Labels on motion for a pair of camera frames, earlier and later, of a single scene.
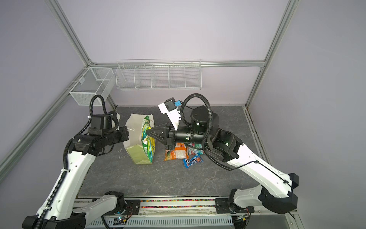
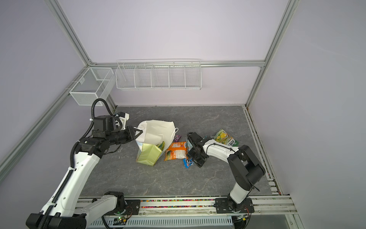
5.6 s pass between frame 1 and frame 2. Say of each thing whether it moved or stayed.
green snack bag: moved
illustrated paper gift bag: moved
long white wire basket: stayed
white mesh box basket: stayed
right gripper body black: moved
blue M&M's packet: stayed
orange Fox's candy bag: stayed
